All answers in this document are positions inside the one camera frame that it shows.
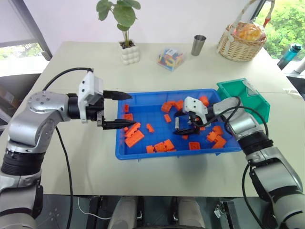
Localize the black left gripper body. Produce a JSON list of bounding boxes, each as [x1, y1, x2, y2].
[[85, 90, 107, 130]]

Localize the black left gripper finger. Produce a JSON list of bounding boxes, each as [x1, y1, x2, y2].
[[104, 90, 133, 101], [102, 118, 138, 131]]

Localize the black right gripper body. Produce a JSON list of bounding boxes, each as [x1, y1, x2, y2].
[[187, 111, 211, 131]]

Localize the blue plastic bin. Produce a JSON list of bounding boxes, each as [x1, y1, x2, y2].
[[115, 88, 243, 161]]

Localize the green plastic bin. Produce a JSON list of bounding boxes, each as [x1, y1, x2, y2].
[[216, 77, 271, 125]]

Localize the long orange toy brick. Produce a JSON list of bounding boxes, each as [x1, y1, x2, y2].
[[123, 122, 142, 139]]

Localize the large orange toy brick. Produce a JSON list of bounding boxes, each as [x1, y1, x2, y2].
[[124, 130, 145, 148]]

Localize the white bubble plant pot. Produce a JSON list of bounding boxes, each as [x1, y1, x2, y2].
[[119, 40, 140, 65]]

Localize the clear box of colourful bricks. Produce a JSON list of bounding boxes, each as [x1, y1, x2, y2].
[[156, 47, 187, 72]]

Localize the metal cup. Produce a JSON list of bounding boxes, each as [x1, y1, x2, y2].
[[191, 34, 207, 57]]

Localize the grey rounded leg shape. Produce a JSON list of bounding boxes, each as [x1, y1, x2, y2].
[[111, 196, 138, 229], [177, 196, 206, 229]]

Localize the green leafy plant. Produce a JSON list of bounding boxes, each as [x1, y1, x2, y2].
[[96, 0, 142, 47]]

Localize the metal clamp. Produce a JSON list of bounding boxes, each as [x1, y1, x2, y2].
[[213, 201, 237, 225]]

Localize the bag of orange fruit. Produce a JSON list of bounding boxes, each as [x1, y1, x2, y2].
[[234, 21, 264, 42]]

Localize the grey window pillar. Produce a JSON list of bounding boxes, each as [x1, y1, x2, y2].
[[16, 0, 53, 62]]

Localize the blue water bottle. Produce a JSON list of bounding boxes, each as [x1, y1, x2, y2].
[[276, 43, 302, 70]]

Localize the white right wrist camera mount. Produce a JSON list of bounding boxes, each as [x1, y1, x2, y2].
[[182, 96, 208, 120]]

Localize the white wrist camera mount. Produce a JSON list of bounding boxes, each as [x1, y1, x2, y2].
[[182, 96, 208, 120], [78, 70, 105, 124]]

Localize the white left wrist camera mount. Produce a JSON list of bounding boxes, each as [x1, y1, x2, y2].
[[78, 70, 105, 124]]

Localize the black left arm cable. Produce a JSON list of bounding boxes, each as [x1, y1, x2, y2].
[[42, 67, 94, 229]]

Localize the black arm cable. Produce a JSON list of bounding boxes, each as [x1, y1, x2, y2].
[[42, 67, 94, 229], [202, 96, 270, 229]]

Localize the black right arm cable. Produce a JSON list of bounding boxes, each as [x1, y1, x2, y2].
[[202, 96, 270, 229]]

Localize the wicker basket with handle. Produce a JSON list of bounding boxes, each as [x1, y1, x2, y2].
[[216, 0, 275, 62]]

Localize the thin white cable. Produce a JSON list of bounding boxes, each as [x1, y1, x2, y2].
[[78, 196, 113, 219]]

